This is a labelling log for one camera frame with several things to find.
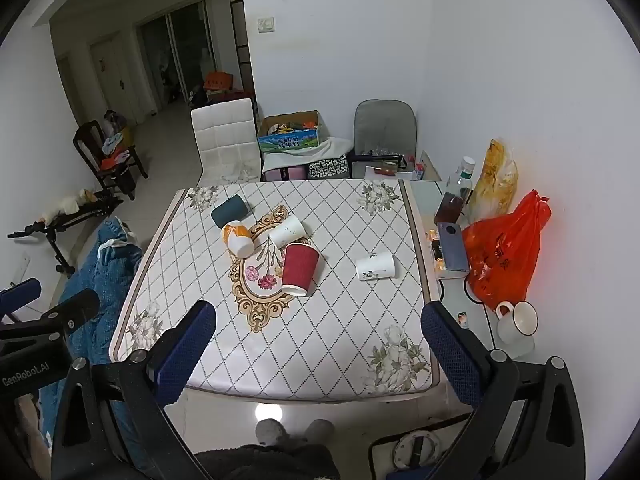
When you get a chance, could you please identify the white padded chair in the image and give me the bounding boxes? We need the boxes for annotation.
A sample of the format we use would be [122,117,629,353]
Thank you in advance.
[190,98,263,185]

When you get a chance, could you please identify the grey cushioned chair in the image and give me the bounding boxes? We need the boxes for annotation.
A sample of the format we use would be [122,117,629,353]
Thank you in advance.
[352,99,418,167]

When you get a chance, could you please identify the grey plush slipper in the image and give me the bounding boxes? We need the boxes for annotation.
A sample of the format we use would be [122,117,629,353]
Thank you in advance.
[254,417,289,446]
[303,418,335,444]

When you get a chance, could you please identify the white and brown cloth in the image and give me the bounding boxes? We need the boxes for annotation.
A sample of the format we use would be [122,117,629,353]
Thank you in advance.
[42,188,96,222]

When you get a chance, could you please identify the clear plastic bottle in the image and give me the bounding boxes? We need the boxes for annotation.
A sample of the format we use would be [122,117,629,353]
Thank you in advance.
[446,155,476,202]

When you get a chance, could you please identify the round white disc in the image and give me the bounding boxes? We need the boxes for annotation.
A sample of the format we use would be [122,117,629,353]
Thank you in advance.
[392,432,444,466]

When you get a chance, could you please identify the blue blanket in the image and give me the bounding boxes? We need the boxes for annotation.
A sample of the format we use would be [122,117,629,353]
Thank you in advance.
[39,217,144,461]

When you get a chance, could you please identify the grey blue phone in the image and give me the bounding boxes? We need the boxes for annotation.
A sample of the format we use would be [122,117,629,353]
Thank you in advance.
[436,222,471,274]

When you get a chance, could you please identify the pink case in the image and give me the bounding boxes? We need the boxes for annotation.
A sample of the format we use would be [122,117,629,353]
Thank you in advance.
[263,166,307,182]

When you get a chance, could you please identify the black exercise bench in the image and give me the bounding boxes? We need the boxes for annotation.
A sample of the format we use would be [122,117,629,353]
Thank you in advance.
[7,191,124,279]

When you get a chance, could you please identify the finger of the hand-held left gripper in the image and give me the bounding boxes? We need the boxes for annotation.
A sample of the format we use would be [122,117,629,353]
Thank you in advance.
[0,288,101,344]
[0,277,42,319]

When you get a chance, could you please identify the person's dark trousers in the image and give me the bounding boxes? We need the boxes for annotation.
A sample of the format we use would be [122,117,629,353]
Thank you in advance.
[192,441,334,480]

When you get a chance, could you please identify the orange and white cup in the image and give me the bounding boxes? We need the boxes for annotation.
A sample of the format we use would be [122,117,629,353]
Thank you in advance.
[221,220,255,260]

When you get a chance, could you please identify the glass sliding door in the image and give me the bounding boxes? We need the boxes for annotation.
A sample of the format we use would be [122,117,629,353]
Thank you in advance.
[137,0,216,112]

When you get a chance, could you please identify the clothes pile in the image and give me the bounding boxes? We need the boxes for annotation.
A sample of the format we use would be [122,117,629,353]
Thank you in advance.
[101,131,132,170]

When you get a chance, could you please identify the black patterned bag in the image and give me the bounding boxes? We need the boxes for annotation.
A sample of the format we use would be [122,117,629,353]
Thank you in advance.
[307,156,350,180]

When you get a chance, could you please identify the cardboard box with blue print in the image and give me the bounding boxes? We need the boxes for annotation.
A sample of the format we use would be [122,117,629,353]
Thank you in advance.
[256,109,329,154]

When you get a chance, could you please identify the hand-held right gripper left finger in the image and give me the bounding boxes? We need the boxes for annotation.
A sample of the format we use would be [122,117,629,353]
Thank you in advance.
[51,300,217,480]

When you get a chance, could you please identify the plain white paper cup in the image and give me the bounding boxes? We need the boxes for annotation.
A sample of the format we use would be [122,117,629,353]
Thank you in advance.
[268,214,306,249]

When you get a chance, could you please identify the yellow plastic bag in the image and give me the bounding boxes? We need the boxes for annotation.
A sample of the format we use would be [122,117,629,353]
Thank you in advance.
[469,138,520,224]

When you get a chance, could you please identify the red paper cup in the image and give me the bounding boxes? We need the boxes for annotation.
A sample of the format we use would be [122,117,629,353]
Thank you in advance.
[280,242,321,296]

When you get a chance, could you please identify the dark wooden chair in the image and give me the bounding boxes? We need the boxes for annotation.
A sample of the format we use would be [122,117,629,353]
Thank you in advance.
[73,120,150,201]

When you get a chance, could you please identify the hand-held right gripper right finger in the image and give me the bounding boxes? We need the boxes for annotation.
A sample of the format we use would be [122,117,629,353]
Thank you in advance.
[421,301,587,480]

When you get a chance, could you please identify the orange crate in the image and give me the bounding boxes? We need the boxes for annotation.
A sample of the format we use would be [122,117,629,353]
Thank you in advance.
[203,72,235,92]

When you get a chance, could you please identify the floral printed table mat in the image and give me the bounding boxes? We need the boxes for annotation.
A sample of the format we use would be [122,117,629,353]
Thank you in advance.
[109,178,447,404]

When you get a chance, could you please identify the dark teal cup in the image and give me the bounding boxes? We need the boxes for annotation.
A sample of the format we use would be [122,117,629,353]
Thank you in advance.
[210,195,249,229]

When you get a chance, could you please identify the orange plastic bag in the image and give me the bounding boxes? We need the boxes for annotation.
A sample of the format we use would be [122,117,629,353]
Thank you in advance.
[462,189,553,311]

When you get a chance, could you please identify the white mug with dark rim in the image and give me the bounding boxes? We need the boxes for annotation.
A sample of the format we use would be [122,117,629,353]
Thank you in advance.
[494,300,540,344]

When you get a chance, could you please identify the white cup with green print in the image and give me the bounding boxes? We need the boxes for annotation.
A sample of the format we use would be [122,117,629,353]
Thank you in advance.
[355,251,396,282]

